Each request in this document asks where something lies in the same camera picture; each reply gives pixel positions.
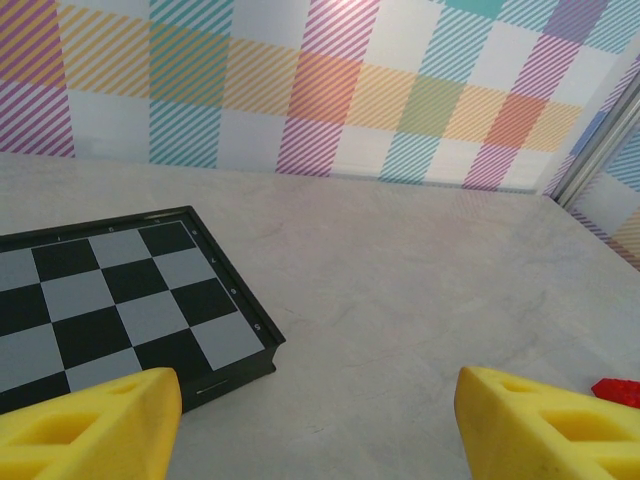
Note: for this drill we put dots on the aluminium frame post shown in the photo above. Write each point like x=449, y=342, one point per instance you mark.
x=600, y=145

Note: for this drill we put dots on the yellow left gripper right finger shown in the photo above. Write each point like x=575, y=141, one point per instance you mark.
x=525, y=440

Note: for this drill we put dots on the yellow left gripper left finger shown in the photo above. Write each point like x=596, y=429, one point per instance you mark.
x=100, y=430

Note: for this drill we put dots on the black grey chessboard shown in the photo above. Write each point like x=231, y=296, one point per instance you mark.
x=125, y=300

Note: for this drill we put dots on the small red toy brick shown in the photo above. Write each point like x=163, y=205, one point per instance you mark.
x=617, y=390

